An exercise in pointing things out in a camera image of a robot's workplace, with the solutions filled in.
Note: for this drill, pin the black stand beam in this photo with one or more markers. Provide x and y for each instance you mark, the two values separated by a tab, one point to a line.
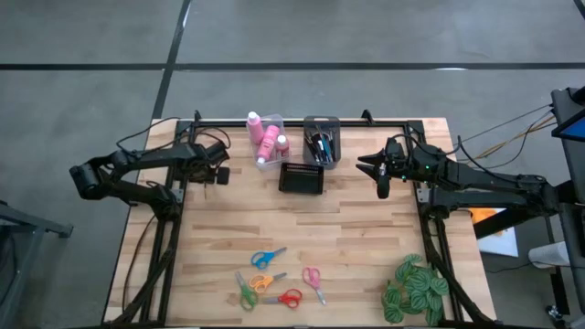
503	224

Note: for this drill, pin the pink paint bottle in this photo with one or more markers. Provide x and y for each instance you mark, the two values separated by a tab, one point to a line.
268	144
255	129

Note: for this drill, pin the monitor with blue screen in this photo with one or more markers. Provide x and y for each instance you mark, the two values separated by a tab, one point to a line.
571	130

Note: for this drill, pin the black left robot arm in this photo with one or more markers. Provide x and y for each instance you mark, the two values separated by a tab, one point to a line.
137	160

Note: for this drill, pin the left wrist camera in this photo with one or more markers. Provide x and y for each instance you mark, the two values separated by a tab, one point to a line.
219	150

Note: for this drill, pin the white paper roll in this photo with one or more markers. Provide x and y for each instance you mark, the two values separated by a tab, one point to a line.
548	254

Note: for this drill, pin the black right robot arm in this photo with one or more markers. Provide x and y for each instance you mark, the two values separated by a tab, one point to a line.
493	183

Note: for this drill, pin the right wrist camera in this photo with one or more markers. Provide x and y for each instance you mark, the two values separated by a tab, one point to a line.
394	147

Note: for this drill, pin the grey translucent plastic bin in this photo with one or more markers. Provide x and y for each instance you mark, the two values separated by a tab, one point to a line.
322	121

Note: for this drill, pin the black mesh plastic basket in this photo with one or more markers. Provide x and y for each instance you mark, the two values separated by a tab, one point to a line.
301	179

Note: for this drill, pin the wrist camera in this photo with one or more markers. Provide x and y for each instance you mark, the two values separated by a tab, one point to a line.
394	147
219	150

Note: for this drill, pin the black table frame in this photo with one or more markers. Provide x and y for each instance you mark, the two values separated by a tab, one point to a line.
297	123

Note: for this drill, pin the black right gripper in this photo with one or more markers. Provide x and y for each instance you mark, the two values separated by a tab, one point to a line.
407	166

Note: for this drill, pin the orange object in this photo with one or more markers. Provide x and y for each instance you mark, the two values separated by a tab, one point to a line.
483	214

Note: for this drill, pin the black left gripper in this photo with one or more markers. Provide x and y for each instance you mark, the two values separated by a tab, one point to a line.
201	164

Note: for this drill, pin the white paper sheet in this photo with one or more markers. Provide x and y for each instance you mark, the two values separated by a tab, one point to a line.
503	242

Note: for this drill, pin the clear plastic bin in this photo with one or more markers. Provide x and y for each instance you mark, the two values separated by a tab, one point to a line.
274	164

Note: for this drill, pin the grey metal cart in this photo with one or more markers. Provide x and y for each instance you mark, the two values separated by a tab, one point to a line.
18	228

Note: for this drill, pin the green striped potted plant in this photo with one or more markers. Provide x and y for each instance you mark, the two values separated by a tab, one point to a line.
418	288

